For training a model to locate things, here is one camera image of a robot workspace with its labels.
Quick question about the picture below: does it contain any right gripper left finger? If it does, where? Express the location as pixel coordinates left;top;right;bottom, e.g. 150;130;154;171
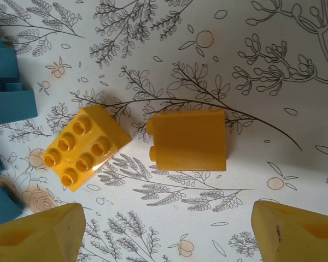
0;203;86;262

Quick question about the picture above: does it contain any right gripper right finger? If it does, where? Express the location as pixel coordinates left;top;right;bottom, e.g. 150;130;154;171
250;201;328;262

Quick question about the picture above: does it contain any long blue lego brick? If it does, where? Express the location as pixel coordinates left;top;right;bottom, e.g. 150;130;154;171
0;38;19;84
0;180;25;228
0;82;39;127

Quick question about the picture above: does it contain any yellow studded lego brick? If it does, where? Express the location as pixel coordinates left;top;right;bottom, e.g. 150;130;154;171
42;104;132;193

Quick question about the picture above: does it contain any yellow sloped lego brick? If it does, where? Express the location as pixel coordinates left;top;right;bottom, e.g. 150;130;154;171
146;109;227;174

